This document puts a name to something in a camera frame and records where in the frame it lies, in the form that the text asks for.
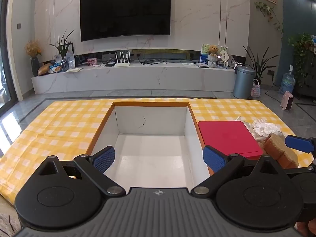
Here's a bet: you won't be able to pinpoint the black wall television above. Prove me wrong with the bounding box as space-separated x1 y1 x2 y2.
79 0 171 42

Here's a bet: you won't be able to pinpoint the clear plastic bag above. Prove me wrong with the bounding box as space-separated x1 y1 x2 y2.
66 51 75 69

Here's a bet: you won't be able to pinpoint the green plant in glass vase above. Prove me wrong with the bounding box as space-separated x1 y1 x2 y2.
49 29 76 72

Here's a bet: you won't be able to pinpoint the white marble tv console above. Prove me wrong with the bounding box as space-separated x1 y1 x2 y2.
31 61 237 94

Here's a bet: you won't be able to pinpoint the red plastic lid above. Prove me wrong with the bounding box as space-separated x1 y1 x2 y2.
197 120 264 160

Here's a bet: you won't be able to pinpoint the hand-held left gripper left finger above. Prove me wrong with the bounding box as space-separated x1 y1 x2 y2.
37 146 125 196

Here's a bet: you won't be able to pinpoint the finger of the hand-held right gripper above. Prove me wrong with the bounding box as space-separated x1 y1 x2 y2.
285 135 316 155
281 164 316 179

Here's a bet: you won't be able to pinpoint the leafy plant on cabinet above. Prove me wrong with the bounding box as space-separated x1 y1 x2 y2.
288 33 315 87

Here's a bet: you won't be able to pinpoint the pink heater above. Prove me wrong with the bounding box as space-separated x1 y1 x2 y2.
281 91 294 111

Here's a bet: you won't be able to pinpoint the yellow checked mat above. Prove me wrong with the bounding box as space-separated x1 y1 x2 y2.
0 98 316 200

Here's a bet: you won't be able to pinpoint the white cloth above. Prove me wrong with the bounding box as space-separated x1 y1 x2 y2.
249 118 284 141

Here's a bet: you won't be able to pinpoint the blue-grey trash can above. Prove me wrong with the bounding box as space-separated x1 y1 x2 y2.
233 65 256 100

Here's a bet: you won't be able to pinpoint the pink woven bag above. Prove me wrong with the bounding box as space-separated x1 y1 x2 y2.
250 79 261 98

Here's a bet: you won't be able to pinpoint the brown sponge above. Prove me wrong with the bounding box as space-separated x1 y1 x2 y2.
263 133 300 169

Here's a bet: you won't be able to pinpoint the hanging ivy plant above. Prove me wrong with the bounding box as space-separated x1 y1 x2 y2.
254 1 284 40

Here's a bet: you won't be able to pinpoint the green picture card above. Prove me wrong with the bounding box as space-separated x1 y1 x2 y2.
199 44 228 63

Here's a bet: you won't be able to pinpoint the orange snack bag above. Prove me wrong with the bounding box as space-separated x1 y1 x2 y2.
38 63 53 76

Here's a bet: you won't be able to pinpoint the blue water bottle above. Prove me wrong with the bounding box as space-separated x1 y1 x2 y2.
279 72 296 95

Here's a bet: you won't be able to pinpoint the dark cabinet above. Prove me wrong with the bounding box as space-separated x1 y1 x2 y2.
295 47 316 99

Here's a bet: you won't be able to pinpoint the long-leaf potted plant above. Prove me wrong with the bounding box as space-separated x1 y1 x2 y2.
243 46 277 86

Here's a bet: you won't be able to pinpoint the teddy bear in basket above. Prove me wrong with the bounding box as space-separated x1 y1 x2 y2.
207 45 219 68

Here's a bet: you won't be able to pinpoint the dark vase with dried flowers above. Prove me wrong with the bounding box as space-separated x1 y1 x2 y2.
25 40 42 77

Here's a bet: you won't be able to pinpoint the white router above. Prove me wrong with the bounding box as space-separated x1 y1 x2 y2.
114 51 131 68

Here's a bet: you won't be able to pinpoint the orange cardboard box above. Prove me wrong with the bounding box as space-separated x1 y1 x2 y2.
85 101 213 196

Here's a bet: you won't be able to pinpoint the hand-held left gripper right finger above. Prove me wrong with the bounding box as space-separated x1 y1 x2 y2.
191 146 292 199

